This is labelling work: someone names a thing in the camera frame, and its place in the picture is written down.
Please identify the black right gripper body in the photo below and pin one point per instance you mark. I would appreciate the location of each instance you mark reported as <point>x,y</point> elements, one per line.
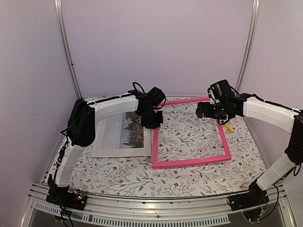
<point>219,112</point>

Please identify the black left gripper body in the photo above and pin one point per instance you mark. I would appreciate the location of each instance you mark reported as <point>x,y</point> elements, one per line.
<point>151,119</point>

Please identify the yellow handled screwdriver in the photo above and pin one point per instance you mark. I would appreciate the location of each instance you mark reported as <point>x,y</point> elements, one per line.
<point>229,128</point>

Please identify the matted landscape photo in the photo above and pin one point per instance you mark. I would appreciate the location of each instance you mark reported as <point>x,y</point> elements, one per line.
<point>121,136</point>

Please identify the pink picture frame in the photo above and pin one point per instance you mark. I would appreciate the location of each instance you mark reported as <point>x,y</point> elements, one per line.
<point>189,162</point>

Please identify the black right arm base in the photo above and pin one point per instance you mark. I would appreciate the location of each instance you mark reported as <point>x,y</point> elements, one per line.
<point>256,200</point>

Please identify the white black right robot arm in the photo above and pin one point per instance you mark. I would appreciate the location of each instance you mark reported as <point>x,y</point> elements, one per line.
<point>276,128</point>

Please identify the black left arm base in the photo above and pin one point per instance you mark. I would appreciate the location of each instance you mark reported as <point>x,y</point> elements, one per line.
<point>76,199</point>

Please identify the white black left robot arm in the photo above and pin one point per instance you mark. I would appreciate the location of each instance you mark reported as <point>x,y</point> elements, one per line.
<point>80,130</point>

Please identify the floral patterned table mat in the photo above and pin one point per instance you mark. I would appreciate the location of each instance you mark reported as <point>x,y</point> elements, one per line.
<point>135,176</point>

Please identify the aluminium right corner post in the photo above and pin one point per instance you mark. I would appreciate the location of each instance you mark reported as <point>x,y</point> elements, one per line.
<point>249,43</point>

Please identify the aluminium corner post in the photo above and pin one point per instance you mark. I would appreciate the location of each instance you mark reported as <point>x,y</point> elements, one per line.
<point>249,43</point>
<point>66,48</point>

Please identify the aluminium front rail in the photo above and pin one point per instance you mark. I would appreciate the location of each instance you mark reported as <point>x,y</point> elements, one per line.
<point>117,211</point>

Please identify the aluminium left corner post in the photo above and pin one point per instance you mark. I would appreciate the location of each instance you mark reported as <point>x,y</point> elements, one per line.
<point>66,48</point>

